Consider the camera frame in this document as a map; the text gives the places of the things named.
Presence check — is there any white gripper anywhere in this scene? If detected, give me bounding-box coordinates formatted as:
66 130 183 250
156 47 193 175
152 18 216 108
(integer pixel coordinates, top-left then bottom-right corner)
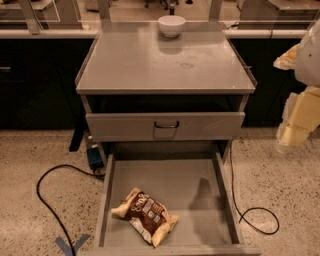
273 44 320 154

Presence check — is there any brown chip bag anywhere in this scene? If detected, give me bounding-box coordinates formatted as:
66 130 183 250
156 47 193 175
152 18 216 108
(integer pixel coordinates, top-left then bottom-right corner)
111 187 180 248

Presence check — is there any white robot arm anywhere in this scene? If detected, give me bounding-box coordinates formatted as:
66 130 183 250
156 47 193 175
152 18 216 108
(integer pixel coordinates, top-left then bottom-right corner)
273 20 320 153

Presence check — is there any grey top drawer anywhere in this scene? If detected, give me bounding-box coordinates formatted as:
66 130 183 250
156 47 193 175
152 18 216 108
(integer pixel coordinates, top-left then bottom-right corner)
86 112 245 142

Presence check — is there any open grey middle drawer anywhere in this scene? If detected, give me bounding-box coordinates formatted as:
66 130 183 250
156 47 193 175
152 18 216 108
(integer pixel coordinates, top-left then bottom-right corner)
79 153 261 256

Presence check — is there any grey drawer cabinet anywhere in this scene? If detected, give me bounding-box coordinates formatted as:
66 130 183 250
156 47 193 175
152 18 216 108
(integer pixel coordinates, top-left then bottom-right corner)
77 22 256 158

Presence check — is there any dark lab bench counter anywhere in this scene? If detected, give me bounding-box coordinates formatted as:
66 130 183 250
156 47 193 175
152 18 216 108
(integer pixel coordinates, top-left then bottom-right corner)
0 0 320 131

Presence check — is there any white bowl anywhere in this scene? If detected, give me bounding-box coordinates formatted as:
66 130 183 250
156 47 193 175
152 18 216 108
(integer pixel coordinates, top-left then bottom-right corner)
158 15 186 38

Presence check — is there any blue power adapter box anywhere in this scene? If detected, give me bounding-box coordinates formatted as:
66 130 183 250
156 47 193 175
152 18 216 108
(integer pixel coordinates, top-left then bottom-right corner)
86 145 104 170

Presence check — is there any blue tape cross mark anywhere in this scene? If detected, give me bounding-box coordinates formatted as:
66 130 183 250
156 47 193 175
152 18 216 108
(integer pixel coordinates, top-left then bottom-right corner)
54 233 92 256

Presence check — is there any black cable on right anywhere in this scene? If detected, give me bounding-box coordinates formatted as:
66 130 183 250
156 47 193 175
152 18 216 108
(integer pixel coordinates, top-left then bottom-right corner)
228 146 280 236

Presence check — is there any black cable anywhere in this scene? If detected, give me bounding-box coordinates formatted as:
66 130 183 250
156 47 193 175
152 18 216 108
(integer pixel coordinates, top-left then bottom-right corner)
228 146 280 236
35 164 106 256

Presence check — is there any black drawer handle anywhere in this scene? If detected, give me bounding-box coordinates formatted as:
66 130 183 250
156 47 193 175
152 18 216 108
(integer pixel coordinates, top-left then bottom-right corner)
154 121 180 129

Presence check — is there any black cable on left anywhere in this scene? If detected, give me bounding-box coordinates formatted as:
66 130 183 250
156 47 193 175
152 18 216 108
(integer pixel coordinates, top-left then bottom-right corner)
35 164 106 256

